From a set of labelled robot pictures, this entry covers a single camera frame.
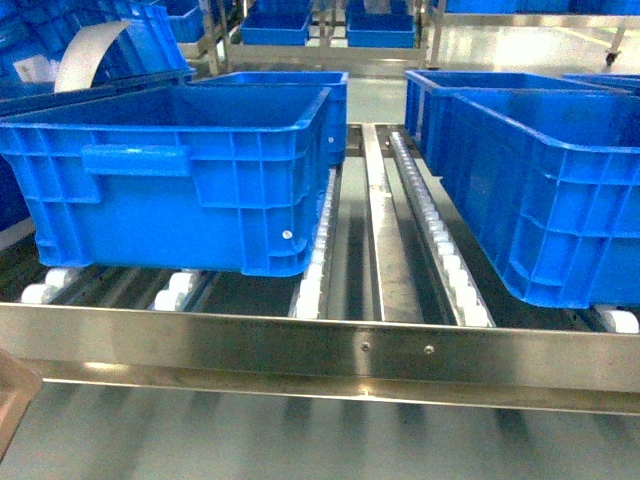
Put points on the blue bin front centre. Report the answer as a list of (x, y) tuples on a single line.
[(548, 183)]

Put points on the blue bin front left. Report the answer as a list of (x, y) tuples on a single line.
[(223, 178)]

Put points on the beige plastic dustpan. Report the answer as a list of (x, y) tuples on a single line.
[(19, 386)]

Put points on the steel shelf rack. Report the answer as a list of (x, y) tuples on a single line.
[(403, 318)]

